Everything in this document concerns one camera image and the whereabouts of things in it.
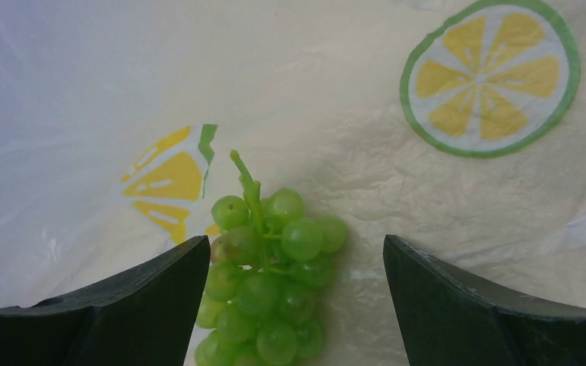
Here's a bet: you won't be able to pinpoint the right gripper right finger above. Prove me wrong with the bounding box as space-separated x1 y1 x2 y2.
383 235 586 365

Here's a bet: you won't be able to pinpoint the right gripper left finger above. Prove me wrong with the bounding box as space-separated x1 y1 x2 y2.
0 236 211 365

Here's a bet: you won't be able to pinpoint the green fake grapes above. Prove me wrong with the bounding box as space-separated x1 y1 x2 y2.
194 151 349 365

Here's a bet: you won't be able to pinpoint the clear plastic bag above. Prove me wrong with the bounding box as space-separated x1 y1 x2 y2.
0 1 586 365

